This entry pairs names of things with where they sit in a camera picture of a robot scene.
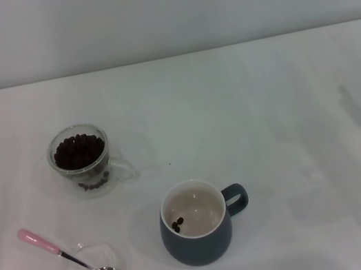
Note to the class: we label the few coffee beans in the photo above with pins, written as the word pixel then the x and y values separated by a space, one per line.
pixel 178 224

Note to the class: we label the dark teal ceramic mug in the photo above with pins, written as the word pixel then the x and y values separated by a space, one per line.
pixel 197 251

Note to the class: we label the pile of coffee beans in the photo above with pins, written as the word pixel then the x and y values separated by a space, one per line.
pixel 78 153

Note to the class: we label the double-walled clear glass cup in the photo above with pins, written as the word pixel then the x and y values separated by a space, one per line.
pixel 71 191

